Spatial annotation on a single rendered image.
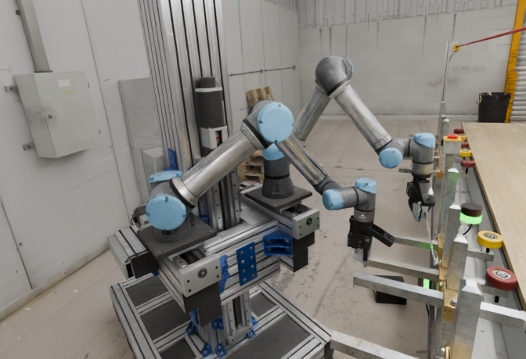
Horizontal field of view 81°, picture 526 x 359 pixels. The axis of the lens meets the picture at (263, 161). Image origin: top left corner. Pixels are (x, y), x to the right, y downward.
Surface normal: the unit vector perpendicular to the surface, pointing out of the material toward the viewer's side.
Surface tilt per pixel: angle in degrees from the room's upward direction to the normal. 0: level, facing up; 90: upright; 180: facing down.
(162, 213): 94
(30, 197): 90
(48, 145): 90
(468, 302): 90
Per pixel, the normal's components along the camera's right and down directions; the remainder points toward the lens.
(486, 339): -0.07, -0.95
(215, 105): 0.61, 0.20
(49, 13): 0.92, 0.06
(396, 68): -0.38, 0.30
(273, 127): 0.34, 0.19
